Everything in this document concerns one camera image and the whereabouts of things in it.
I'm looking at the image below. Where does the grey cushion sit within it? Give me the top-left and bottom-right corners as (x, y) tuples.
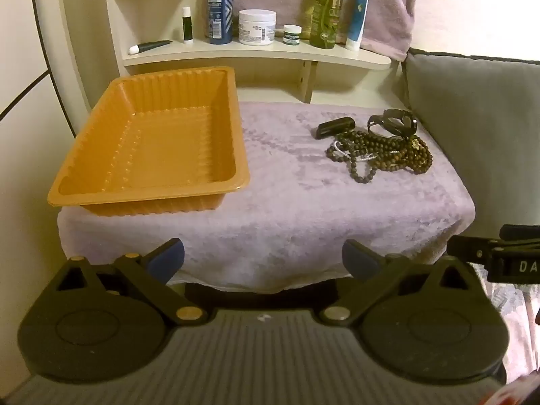
(401, 48), (540, 237)

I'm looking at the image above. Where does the lip balm stick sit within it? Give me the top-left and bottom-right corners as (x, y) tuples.
(182, 7), (194, 44)

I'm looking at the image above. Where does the dark bead necklace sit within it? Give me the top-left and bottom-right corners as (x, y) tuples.
(327, 131), (382, 185)

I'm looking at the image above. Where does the patterned pink cloth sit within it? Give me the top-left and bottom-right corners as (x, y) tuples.
(481, 280), (540, 389)

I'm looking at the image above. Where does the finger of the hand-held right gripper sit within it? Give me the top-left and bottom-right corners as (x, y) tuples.
(500, 224), (540, 244)
(447, 236), (540, 283)

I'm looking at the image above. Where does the blue spray bottle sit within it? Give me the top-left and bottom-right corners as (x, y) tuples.
(207, 0), (235, 45)

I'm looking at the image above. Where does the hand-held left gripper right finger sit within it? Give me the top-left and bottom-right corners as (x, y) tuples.
(318, 240), (480, 327)

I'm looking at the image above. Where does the orange plastic tray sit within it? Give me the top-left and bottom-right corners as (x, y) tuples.
(47, 66), (250, 218)

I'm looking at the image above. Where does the cream wooden shelf unit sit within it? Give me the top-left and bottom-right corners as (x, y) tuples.
(57, 0), (393, 104)

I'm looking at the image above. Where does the white cream jar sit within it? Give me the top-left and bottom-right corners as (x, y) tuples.
(238, 9), (278, 46)

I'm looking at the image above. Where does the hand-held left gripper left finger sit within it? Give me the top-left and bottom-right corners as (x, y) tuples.
(55, 238), (212, 327)

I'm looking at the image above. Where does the black tube with white cap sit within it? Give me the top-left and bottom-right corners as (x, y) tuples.
(128, 40), (173, 55)

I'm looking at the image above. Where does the black watch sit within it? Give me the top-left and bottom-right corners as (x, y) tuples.
(367, 109), (418, 138)

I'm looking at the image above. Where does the blue and white tube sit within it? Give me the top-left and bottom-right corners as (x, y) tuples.
(345, 0), (371, 51)

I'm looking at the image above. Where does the brown bead necklace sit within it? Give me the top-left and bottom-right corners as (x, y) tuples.
(371, 134), (433, 175)

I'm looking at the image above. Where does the white bead bracelet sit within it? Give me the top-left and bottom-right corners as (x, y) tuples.
(331, 139), (380, 162)

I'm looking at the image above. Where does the green liquid bottle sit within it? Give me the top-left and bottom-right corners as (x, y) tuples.
(309, 0), (345, 50)

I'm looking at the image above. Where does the small black case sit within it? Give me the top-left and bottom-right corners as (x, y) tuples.
(316, 116), (357, 139)

